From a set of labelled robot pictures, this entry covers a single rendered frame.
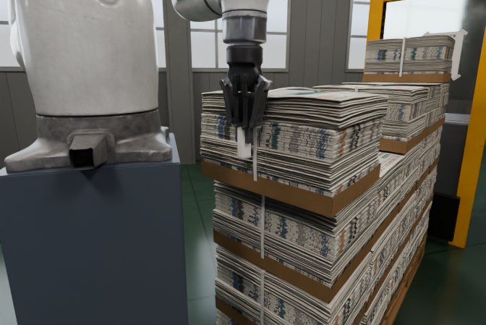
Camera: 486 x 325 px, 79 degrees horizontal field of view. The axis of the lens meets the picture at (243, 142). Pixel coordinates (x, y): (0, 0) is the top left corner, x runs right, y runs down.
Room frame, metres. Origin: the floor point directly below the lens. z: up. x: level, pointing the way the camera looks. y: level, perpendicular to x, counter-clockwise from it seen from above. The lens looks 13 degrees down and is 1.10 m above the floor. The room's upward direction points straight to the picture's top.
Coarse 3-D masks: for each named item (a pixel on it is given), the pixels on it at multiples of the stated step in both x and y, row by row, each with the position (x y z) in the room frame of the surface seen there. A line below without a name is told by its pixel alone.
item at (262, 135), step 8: (272, 96) 0.65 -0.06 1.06; (264, 112) 0.63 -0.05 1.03; (264, 120) 0.64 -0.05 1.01; (264, 128) 0.63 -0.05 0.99; (264, 136) 0.63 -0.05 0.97; (264, 144) 0.63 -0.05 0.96; (264, 152) 0.62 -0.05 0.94; (248, 160) 0.65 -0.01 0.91; (264, 160) 0.62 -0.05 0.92; (248, 168) 0.65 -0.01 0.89; (264, 168) 0.62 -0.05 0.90; (264, 176) 0.63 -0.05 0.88
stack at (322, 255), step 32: (384, 160) 0.93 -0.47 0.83; (416, 160) 1.19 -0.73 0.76; (224, 192) 0.78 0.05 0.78; (384, 192) 0.85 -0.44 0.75; (416, 192) 1.24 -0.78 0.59; (224, 224) 0.77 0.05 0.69; (256, 224) 0.71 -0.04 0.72; (288, 224) 0.64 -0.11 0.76; (320, 224) 0.58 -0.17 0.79; (352, 224) 0.63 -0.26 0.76; (224, 256) 0.78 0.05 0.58; (288, 256) 0.63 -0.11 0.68; (320, 256) 0.58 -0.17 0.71; (352, 256) 0.65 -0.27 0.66; (384, 256) 0.88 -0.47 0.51; (224, 288) 0.77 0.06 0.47; (256, 288) 0.70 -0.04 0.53; (288, 288) 0.63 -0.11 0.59; (352, 288) 0.67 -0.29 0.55; (384, 288) 0.94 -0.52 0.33; (224, 320) 0.79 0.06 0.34; (256, 320) 0.70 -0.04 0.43; (288, 320) 0.63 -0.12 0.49; (320, 320) 0.57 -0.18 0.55; (352, 320) 0.69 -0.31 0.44; (384, 320) 1.02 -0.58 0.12
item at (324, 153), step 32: (288, 96) 0.59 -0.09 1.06; (320, 96) 0.57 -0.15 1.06; (352, 96) 0.58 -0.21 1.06; (384, 96) 0.71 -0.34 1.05; (288, 128) 0.59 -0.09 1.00; (320, 128) 0.55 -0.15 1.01; (352, 128) 0.58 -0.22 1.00; (288, 160) 0.58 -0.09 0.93; (320, 160) 0.53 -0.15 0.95; (352, 160) 0.60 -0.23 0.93; (320, 192) 0.54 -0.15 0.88
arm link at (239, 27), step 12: (228, 12) 0.60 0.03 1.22; (240, 12) 0.58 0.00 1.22; (252, 12) 0.59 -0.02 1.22; (228, 24) 0.60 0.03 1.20; (240, 24) 0.58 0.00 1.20; (252, 24) 0.59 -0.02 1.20; (264, 24) 0.60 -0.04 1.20; (228, 36) 0.60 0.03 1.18; (240, 36) 0.58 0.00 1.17; (252, 36) 0.59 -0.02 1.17; (264, 36) 0.60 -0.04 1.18
